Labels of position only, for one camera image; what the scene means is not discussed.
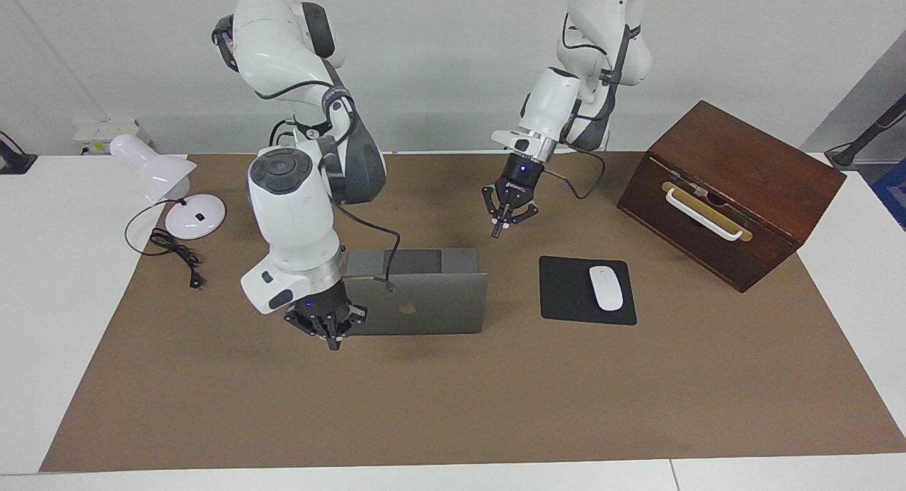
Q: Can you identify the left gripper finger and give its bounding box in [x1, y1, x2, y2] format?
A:
[504, 202, 540, 228]
[481, 185, 505, 238]

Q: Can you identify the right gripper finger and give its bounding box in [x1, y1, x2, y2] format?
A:
[331, 306, 367, 352]
[285, 313, 335, 352]

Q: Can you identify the silver grey laptop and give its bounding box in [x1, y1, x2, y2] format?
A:
[340, 248, 491, 336]

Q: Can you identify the black mouse pad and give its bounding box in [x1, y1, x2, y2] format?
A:
[539, 255, 638, 326]

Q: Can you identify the white computer mouse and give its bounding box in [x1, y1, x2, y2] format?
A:
[589, 265, 624, 312]

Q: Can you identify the brown table mat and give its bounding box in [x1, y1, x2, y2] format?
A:
[39, 151, 906, 473]

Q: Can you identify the white desk lamp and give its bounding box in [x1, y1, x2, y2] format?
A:
[108, 134, 227, 241]

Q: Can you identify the dark brown wooden box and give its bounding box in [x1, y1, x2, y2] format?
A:
[616, 100, 847, 294]

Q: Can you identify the white power strip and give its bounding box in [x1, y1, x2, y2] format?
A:
[73, 120, 151, 156]

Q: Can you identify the black stand leg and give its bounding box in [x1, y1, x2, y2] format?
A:
[825, 93, 906, 171]

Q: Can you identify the blue crate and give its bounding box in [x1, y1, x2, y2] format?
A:
[872, 158, 906, 231]

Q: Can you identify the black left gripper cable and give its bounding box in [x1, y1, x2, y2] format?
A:
[545, 148, 606, 200]

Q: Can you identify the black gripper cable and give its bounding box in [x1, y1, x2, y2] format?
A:
[545, 148, 606, 200]
[331, 200, 402, 292]

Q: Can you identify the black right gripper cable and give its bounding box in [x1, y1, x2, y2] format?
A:
[331, 200, 402, 292]

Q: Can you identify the black lamp power cord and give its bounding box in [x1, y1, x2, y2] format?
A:
[125, 197, 207, 291]

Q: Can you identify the white box handle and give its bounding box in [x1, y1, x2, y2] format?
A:
[665, 187, 744, 242]

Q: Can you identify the black arm base cable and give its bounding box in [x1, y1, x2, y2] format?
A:
[268, 118, 294, 154]

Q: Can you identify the brass handle plate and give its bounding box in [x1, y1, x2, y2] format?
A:
[661, 182, 753, 243]

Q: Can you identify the black clamp mount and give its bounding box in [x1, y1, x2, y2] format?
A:
[0, 132, 38, 175]

